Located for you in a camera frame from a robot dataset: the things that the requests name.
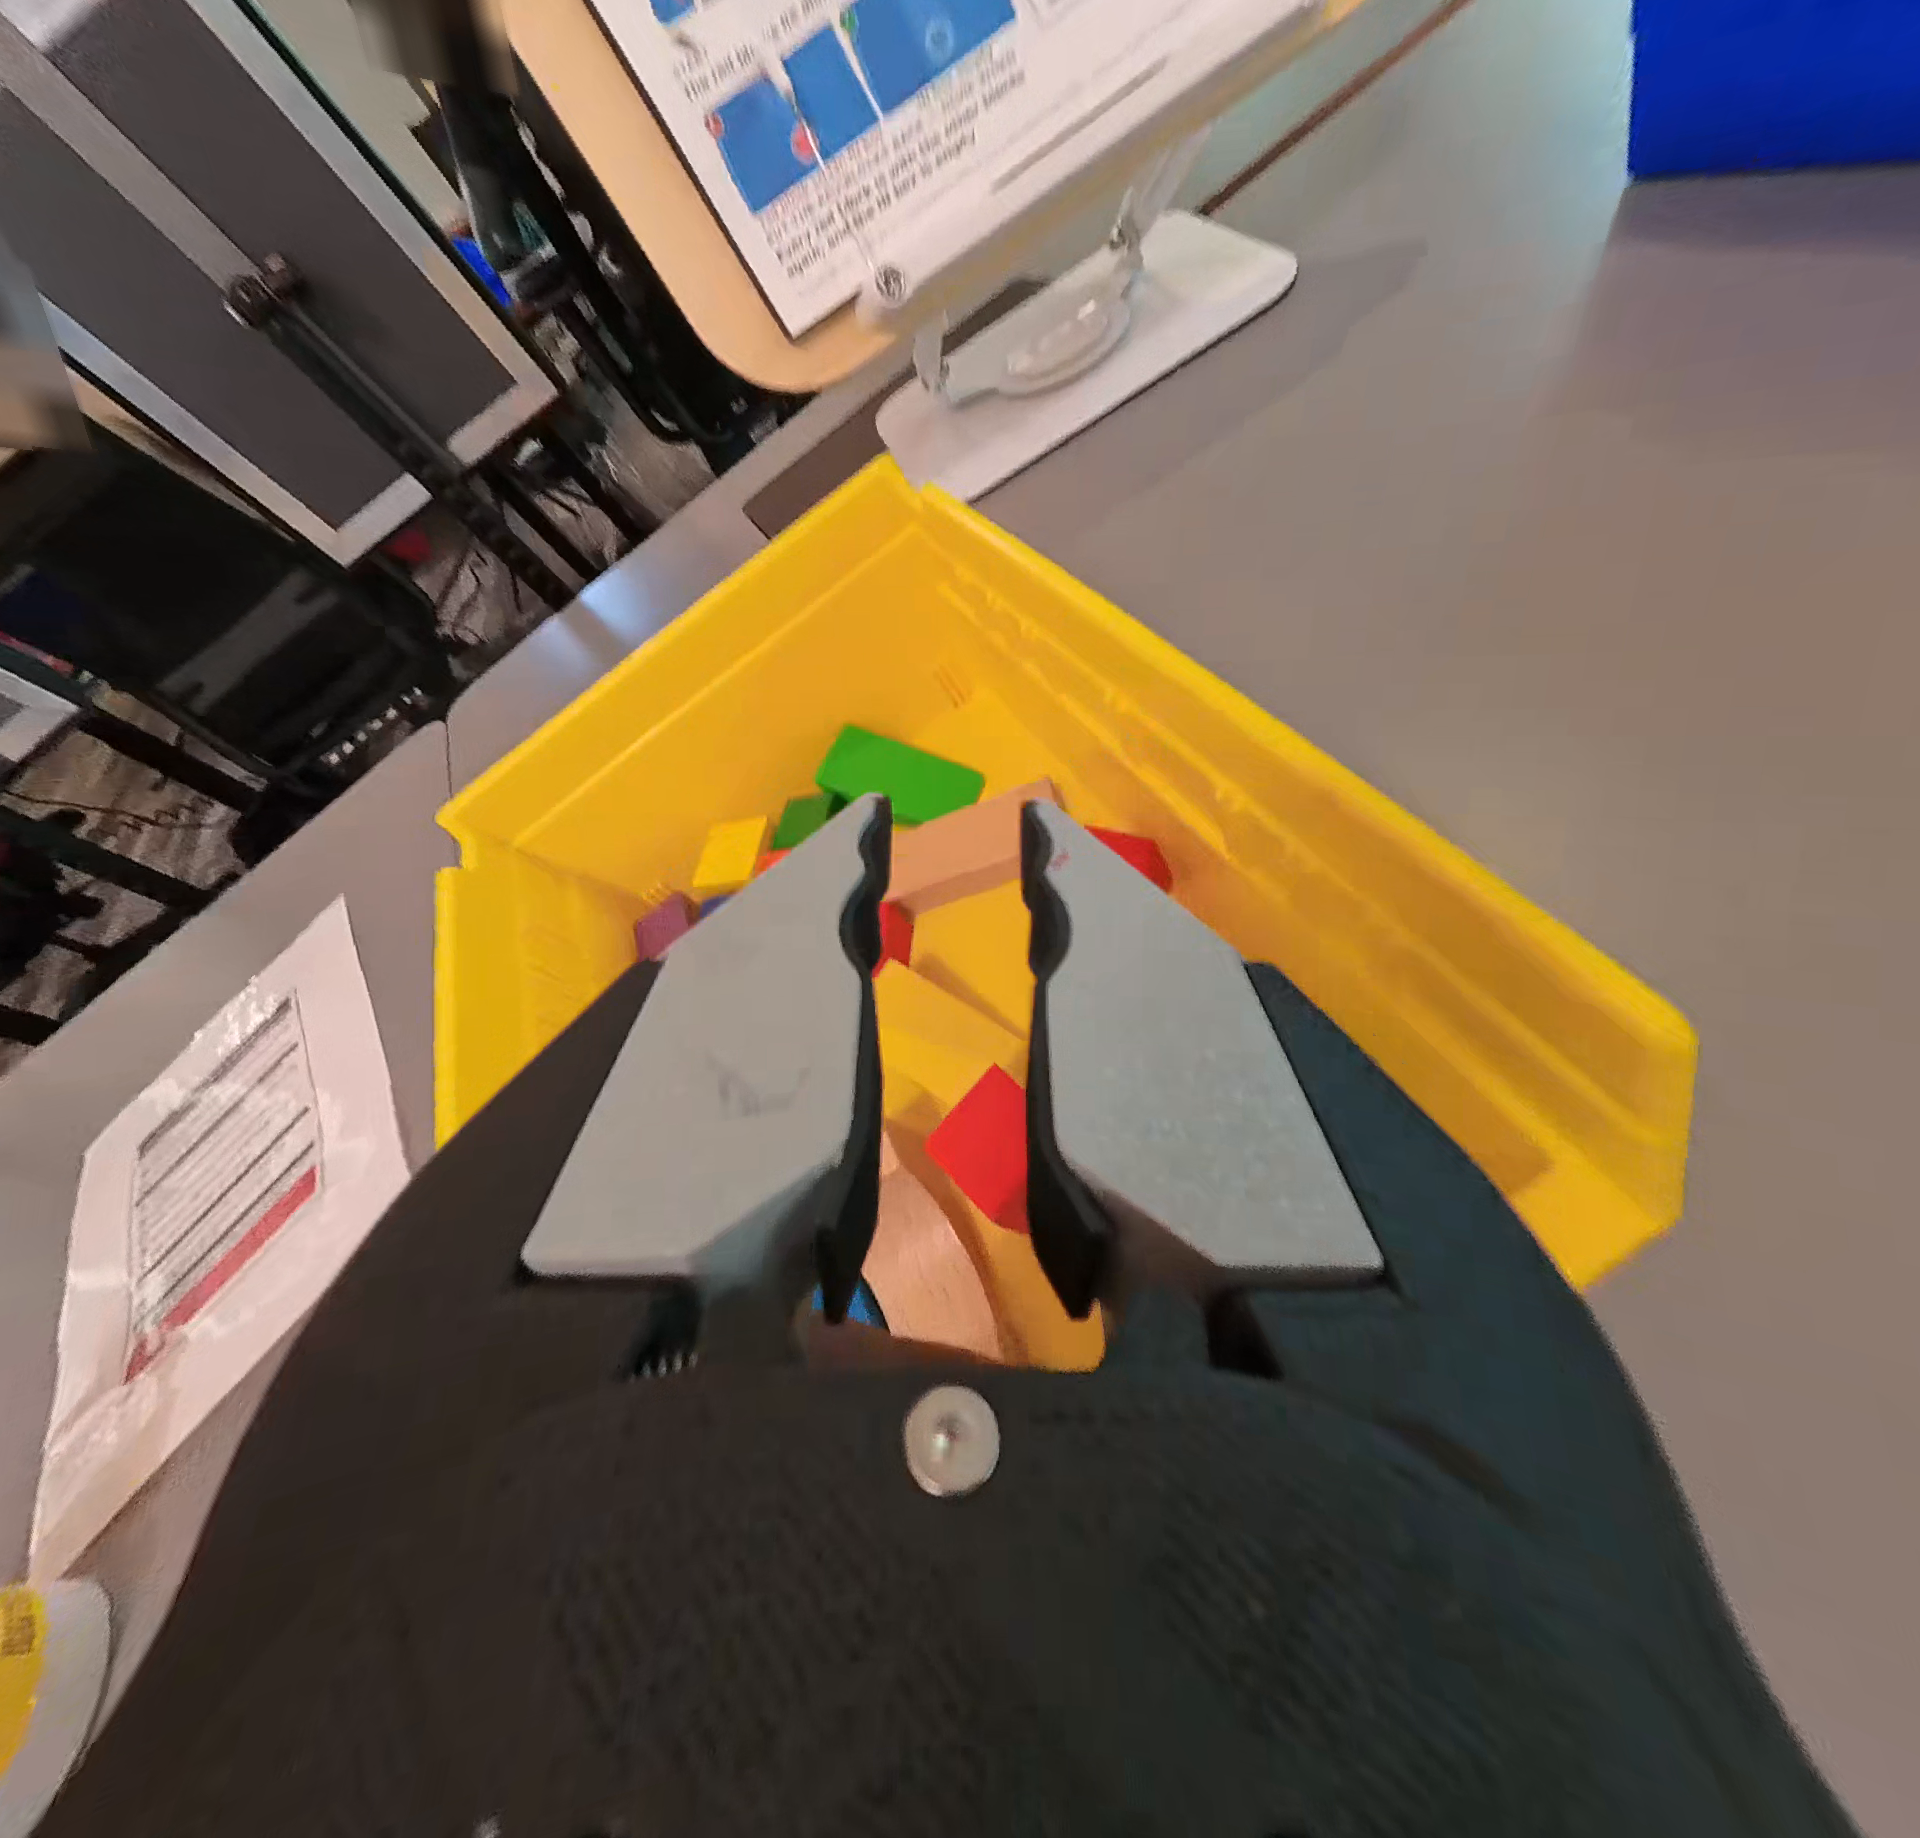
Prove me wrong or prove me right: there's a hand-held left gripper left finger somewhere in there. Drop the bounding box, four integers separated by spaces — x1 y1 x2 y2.
520 795 892 1323

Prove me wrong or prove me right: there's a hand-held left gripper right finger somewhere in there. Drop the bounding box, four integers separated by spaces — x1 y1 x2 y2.
1018 801 1385 1321

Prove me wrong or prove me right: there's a yellow plastic bin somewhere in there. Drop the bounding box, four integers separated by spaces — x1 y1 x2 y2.
431 457 1704 1375

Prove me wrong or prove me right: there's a blue plastic bin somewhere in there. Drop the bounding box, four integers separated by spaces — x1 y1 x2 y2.
1629 0 1920 182

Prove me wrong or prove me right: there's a pile of coloured wooden blocks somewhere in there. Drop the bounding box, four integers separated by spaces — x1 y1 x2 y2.
637 721 1175 1364

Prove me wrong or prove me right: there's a laminated label sheet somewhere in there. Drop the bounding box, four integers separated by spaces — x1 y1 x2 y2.
30 896 407 1576

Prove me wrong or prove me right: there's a black office chair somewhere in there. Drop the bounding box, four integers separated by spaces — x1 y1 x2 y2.
0 443 460 821

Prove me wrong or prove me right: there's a black panel tripod stand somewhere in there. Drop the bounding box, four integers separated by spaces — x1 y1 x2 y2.
227 256 603 595

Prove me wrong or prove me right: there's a white stand base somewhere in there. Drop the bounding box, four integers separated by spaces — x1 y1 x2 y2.
872 209 1297 506

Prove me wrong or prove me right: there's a white bottle with yellow label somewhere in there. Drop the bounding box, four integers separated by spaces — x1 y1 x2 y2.
0 1576 113 1811

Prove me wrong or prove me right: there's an instruction sheet on stand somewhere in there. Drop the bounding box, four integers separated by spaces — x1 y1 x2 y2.
464 0 1426 397

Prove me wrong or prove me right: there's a grey framed panel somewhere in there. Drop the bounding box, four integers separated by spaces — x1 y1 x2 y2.
0 0 564 564

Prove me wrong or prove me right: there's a printed instruction sheet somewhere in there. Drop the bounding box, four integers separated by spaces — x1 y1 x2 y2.
541 0 1351 339

